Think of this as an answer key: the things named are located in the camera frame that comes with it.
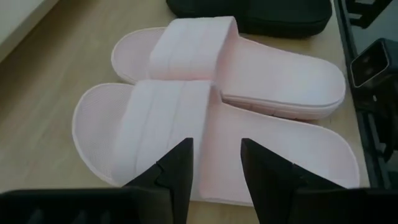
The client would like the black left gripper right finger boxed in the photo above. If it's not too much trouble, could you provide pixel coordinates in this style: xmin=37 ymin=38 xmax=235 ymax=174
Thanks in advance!
xmin=241 ymin=138 xmax=398 ymax=224

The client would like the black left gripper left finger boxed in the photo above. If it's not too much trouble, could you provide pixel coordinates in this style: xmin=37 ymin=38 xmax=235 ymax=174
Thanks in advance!
xmin=0 ymin=138 xmax=194 ymax=224

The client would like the pink slide sandal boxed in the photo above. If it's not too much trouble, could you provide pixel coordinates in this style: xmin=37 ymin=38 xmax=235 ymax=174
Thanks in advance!
xmin=111 ymin=16 xmax=346 ymax=121
xmin=72 ymin=79 xmax=361 ymax=207

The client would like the black slide sandal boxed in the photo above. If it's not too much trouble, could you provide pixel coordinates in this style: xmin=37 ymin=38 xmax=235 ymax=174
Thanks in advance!
xmin=166 ymin=0 xmax=333 ymax=39

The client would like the black table-level camera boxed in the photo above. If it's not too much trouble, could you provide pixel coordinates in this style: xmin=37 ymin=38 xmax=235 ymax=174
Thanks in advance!
xmin=349 ymin=37 xmax=398 ymax=94

